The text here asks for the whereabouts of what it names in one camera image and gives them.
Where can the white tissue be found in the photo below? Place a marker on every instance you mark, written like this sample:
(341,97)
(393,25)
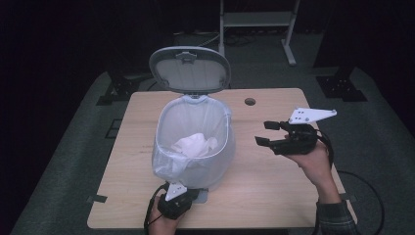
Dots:
(195,145)

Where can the grey pedal trash can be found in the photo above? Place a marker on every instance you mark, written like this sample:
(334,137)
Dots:
(191,73)

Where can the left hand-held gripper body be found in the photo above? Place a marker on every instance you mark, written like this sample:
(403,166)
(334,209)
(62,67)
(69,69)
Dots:
(174,205)

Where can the translucent white bin liner bag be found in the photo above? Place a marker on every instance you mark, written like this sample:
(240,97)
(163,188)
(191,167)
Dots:
(182,114)

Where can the black stand base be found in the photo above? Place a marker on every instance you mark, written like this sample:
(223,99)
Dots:
(341,87)
(119,89)

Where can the person's left hand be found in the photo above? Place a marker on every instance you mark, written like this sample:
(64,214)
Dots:
(160,225)

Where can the white metal stand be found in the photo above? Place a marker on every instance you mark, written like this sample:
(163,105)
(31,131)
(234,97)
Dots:
(256,19)

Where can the person's right hand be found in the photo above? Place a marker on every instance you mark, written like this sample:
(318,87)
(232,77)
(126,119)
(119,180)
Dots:
(318,168)

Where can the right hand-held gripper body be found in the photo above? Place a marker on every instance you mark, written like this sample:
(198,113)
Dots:
(300,140)

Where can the grey tape strip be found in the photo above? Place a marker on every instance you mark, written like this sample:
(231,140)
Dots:
(348,197)
(97,198)

